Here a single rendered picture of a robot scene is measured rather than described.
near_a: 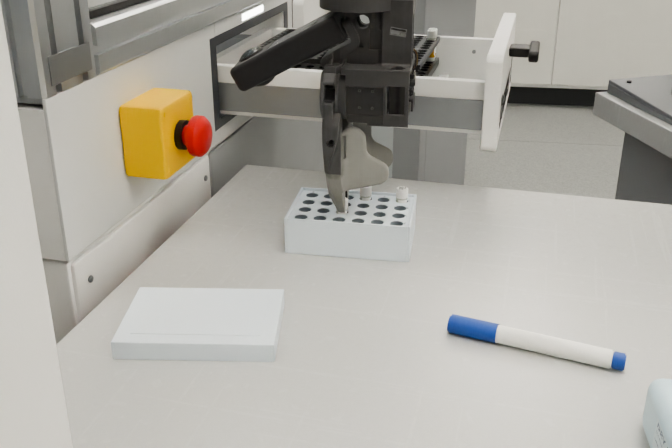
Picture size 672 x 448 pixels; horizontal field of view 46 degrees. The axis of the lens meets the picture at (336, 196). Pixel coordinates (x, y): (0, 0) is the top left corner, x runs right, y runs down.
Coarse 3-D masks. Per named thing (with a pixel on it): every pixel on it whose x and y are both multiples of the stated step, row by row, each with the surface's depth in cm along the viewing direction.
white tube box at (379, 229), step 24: (312, 192) 84; (384, 192) 83; (288, 216) 78; (312, 216) 78; (336, 216) 78; (360, 216) 78; (384, 216) 78; (408, 216) 78; (288, 240) 78; (312, 240) 77; (336, 240) 77; (360, 240) 76; (384, 240) 76; (408, 240) 75
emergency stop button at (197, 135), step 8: (192, 120) 74; (200, 120) 75; (208, 120) 76; (184, 128) 75; (192, 128) 74; (200, 128) 74; (208, 128) 76; (184, 136) 75; (192, 136) 74; (200, 136) 74; (208, 136) 76; (184, 144) 76; (192, 144) 74; (200, 144) 75; (208, 144) 76; (192, 152) 75; (200, 152) 75
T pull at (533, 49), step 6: (534, 42) 99; (510, 48) 96; (516, 48) 96; (522, 48) 96; (528, 48) 96; (534, 48) 95; (510, 54) 97; (516, 54) 96; (522, 54) 96; (528, 54) 96; (534, 54) 94; (528, 60) 94; (534, 60) 94
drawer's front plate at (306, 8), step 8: (296, 0) 120; (304, 0) 120; (312, 0) 124; (296, 8) 120; (304, 8) 121; (312, 8) 125; (320, 8) 129; (296, 16) 121; (304, 16) 121; (312, 16) 125; (320, 16) 130; (296, 24) 121; (304, 24) 121
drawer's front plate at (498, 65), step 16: (512, 16) 107; (496, 32) 97; (512, 32) 101; (496, 48) 88; (496, 64) 84; (496, 80) 85; (496, 96) 86; (496, 112) 86; (496, 128) 87; (480, 144) 88; (496, 144) 88
